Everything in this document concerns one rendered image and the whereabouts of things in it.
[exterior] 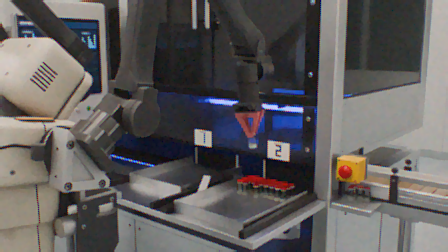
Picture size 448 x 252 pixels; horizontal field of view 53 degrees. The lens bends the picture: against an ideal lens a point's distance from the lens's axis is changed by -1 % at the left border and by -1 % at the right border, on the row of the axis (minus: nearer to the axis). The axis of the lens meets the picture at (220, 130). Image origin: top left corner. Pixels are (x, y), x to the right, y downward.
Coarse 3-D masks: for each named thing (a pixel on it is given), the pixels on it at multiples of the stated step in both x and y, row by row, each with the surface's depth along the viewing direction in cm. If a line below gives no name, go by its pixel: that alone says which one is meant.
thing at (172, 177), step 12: (192, 156) 189; (144, 168) 169; (156, 168) 174; (168, 168) 179; (180, 168) 182; (192, 168) 182; (204, 168) 182; (240, 168) 173; (132, 180) 163; (144, 180) 159; (156, 180) 155; (168, 180) 166; (180, 180) 166; (192, 180) 166; (168, 192) 152
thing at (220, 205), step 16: (208, 192) 146; (224, 192) 152; (304, 192) 142; (176, 208) 134; (192, 208) 130; (208, 208) 137; (224, 208) 137; (240, 208) 137; (256, 208) 137; (272, 208) 129; (224, 224) 123; (240, 224) 119
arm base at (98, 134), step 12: (84, 120) 83; (96, 120) 84; (108, 120) 84; (72, 132) 81; (84, 132) 81; (96, 132) 82; (108, 132) 84; (120, 132) 86; (84, 144) 78; (96, 144) 79; (108, 144) 83; (96, 156) 80; (108, 156) 86; (108, 168) 81
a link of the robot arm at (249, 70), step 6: (246, 60) 122; (240, 66) 121; (246, 66) 120; (252, 66) 120; (258, 66) 125; (240, 72) 121; (246, 72) 120; (252, 72) 121; (258, 72) 125; (240, 78) 121; (246, 78) 121; (252, 78) 121
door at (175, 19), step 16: (176, 0) 174; (160, 16) 180; (176, 16) 175; (160, 32) 182; (176, 32) 176; (192, 32) 171; (208, 32) 166; (160, 48) 183; (176, 48) 177; (192, 48) 172; (208, 48) 167; (160, 64) 184; (176, 64) 178; (192, 64) 173; (208, 64) 168; (160, 80) 186; (176, 80) 180; (192, 80) 174; (208, 80) 169
